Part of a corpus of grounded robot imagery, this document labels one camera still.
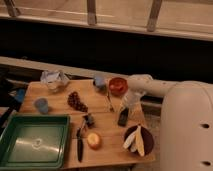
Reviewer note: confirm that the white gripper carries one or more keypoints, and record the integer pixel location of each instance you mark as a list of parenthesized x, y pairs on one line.
[(131, 98)]

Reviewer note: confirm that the black eraser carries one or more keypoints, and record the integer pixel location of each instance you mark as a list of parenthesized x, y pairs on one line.
[(123, 117)]

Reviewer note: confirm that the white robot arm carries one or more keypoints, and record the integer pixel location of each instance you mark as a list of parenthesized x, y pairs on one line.
[(186, 132)]

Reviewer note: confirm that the blue cup near tray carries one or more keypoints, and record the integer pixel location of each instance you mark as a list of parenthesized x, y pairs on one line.
[(41, 104)]

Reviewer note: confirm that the green plastic tray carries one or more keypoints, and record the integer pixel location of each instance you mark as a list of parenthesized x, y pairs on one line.
[(34, 142)]

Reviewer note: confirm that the red bowl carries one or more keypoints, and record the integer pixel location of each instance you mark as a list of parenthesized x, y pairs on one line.
[(118, 86)]

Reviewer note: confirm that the metal fork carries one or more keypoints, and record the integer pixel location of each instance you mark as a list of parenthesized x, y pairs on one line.
[(109, 101)]

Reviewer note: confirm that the small blue cup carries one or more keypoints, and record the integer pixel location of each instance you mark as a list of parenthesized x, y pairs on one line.
[(98, 82)]

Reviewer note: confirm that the dark purple plate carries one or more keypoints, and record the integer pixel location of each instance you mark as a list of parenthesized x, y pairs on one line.
[(147, 138)]

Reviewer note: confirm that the peeled banana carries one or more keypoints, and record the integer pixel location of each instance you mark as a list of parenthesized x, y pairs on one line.
[(135, 142)]

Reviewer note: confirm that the small dark toy car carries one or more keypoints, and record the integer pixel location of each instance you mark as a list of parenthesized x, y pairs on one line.
[(89, 120)]

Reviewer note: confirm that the yellow round fruit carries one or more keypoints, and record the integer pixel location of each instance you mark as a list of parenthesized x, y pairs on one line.
[(94, 140)]

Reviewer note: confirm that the bunch of dark grapes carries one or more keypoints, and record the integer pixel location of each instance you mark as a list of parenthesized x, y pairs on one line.
[(75, 102)]

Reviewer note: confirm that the black handled knife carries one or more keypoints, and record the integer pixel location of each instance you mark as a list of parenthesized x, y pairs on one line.
[(80, 145)]

